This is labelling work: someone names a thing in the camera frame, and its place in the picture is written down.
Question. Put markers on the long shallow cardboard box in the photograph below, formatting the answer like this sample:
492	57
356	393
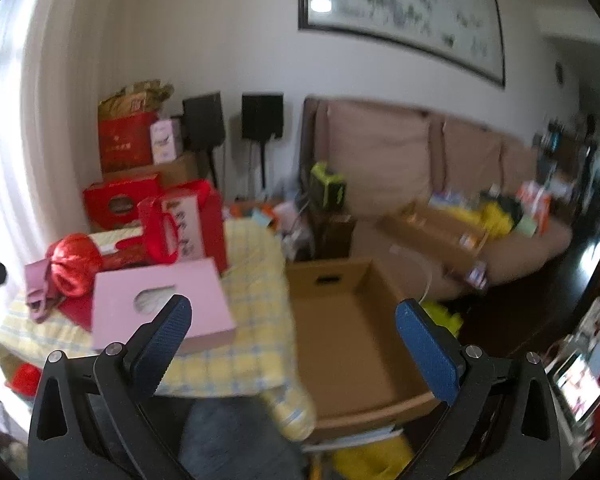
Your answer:
430	232

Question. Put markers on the green plastic toy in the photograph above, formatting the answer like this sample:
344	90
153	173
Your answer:
442	317

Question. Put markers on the red boxes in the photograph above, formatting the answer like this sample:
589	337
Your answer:
212	225

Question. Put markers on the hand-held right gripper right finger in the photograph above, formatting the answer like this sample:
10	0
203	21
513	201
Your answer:
425	350

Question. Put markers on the beige sofa cushion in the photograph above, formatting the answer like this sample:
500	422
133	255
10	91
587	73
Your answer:
470	160
520	165
380	160

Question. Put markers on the pink tissue box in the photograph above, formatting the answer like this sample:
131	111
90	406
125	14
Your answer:
195	285

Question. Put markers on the open carton of clutter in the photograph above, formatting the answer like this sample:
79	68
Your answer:
260	210

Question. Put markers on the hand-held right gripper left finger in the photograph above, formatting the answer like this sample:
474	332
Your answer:
167	330

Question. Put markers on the brown cardboard box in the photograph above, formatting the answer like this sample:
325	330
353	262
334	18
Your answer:
350	340

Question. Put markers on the pale green packet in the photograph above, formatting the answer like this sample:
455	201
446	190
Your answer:
527	225

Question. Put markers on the dark green bag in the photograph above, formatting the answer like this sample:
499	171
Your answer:
510	207

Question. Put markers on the orange white snack bag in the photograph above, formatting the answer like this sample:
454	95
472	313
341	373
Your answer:
535	205

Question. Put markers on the grey fleece pants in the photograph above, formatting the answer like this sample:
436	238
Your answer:
230	440

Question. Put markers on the red plastic item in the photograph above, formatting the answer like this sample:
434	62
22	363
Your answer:
25	380

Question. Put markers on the white curtain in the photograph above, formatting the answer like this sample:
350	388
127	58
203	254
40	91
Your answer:
55	110

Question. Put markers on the red plastic twine ball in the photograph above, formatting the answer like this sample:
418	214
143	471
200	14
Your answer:
75	260

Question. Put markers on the heap of small packets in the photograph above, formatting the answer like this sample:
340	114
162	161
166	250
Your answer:
450	200

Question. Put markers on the beige sofa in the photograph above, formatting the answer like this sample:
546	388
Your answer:
380	240

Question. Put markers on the white framed tablet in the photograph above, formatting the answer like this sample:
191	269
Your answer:
577	385

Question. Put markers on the red gift box gold print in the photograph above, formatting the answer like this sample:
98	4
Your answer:
127	259

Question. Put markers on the red box with oval print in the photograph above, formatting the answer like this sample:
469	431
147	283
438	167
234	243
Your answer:
105	202

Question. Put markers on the green black portable radio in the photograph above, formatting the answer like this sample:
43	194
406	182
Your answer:
327	187

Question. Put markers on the black speaker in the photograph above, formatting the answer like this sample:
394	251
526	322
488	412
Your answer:
262	115
202	120

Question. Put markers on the shiny snack packet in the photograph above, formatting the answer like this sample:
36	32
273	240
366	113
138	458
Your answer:
477	275

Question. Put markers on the tall red gift bag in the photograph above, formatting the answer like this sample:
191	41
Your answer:
125	142

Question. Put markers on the large brown carton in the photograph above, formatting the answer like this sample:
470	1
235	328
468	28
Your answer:
180	170

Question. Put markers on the small pink carton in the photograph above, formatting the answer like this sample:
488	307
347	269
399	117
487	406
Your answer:
165	140

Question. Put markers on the gold wrapping paper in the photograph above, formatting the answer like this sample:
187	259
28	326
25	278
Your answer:
140	95

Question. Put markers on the yellow plaid tablecloth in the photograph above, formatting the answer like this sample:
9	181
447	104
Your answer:
250	280

